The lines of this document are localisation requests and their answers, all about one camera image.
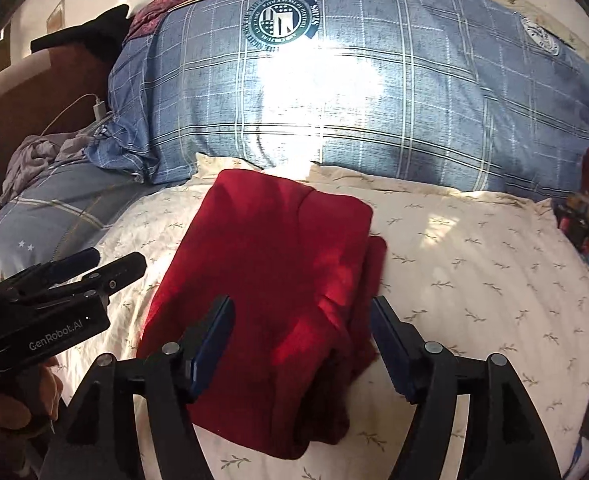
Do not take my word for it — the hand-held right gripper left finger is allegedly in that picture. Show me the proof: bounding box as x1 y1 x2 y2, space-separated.
39 295 236 480

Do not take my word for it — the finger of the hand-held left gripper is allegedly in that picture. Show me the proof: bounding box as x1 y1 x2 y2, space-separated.
49 252 148 306
4 247 100 296

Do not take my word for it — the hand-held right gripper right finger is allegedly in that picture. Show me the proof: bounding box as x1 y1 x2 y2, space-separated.
371 295 562 480

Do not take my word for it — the red fleece garment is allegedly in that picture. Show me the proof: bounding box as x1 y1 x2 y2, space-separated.
137 169 387 461

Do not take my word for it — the person's left hand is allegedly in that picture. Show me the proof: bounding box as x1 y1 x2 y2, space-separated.
0 356 65 435

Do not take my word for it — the grey-blue striped bedsheet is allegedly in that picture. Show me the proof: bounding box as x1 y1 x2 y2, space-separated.
0 162 175 281

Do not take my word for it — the grey crumpled cloth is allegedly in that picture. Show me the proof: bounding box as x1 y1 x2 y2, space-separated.
2 127 100 201

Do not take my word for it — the cream leaf-print cloth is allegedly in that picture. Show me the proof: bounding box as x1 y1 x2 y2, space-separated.
54 152 589 480

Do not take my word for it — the brown wooden headboard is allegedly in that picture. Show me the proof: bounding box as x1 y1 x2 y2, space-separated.
0 42 120 161

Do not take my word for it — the dark small object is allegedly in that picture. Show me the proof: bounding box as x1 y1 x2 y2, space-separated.
554 192 589 256

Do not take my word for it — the blue plaid pillow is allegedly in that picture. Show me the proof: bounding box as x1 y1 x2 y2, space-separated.
87 0 589 201

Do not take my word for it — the black cloth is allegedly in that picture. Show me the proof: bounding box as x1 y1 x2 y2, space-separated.
29 4 132 61

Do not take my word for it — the maroon patterned cloth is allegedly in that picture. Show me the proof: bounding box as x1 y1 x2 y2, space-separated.
124 0 210 41

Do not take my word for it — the white charging cable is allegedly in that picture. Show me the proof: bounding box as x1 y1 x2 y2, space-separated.
39 92 100 136

